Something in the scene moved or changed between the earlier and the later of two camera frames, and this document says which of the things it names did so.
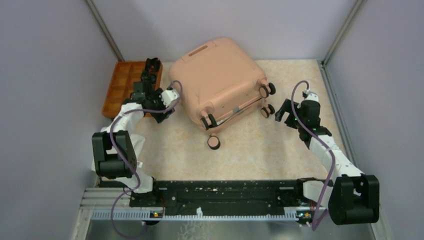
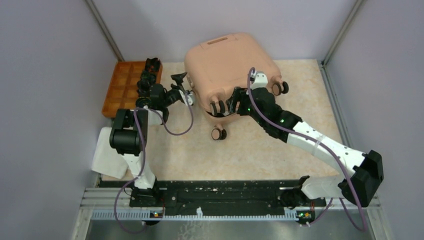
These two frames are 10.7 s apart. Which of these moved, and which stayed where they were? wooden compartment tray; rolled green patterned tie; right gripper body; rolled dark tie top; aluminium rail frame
Moved: right gripper body
Stayed: wooden compartment tray; rolled green patterned tie; aluminium rail frame; rolled dark tie top
